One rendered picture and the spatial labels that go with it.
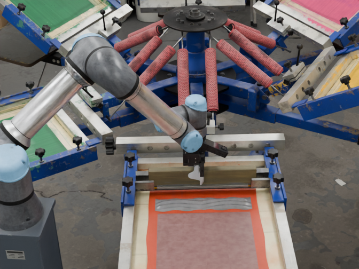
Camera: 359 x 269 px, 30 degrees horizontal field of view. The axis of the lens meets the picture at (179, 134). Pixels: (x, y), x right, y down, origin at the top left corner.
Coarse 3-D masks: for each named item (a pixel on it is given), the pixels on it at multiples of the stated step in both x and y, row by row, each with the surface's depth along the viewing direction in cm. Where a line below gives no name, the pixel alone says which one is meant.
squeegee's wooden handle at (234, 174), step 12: (156, 168) 252; (168, 168) 252; (180, 168) 252; (192, 168) 252; (204, 168) 252; (216, 168) 251; (228, 168) 251; (240, 168) 251; (252, 168) 251; (156, 180) 253; (168, 180) 253; (180, 180) 253; (192, 180) 253; (204, 180) 253; (216, 180) 253; (228, 180) 253; (240, 180) 253
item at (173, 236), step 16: (160, 192) 257; (176, 192) 257; (192, 192) 256; (160, 224) 241; (176, 224) 241; (192, 224) 241; (160, 240) 234; (176, 240) 234; (192, 240) 234; (160, 256) 227; (176, 256) 227; (192, 256) 227
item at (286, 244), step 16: (144, 160) 269; (160, 160) 269; (176, 160) 268; (208, 160) 268; (224, 160) 268; (240, 160) 267; (256, 160) 267; (128, 208) 244; (272, 208) 246; (128, 224) 236; (128, 240) 229; (288, 240) 228; (128, 256) 223; (288, 256) 221
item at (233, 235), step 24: (216, 192) 256; (240, 192) 256; (216, 216) 244; (240, 216) 244; (216, 240) 234; (240, 240) 233; (264, 240) 233; (216, 264) 224; (240, 264) 223; (264, 264) 223
